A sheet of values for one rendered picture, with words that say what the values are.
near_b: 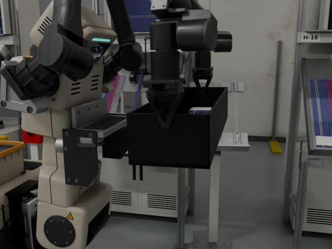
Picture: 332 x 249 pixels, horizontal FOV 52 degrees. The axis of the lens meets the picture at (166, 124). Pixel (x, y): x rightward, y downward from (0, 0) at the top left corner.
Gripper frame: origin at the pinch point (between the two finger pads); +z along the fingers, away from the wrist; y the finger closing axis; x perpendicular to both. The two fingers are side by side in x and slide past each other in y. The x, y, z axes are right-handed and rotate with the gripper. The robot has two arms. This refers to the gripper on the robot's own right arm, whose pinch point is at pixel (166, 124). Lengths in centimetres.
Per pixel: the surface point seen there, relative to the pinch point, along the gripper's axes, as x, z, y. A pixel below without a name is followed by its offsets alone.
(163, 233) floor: 39, 108, 148
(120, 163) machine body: 74, 63, 160
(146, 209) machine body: 55, 98, 160
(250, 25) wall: -16, -54, 426
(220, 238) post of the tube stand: -1, 108, 148
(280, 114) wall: -62, 67, 428
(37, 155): 129, 54, 141
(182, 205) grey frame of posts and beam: 22, 78, 131
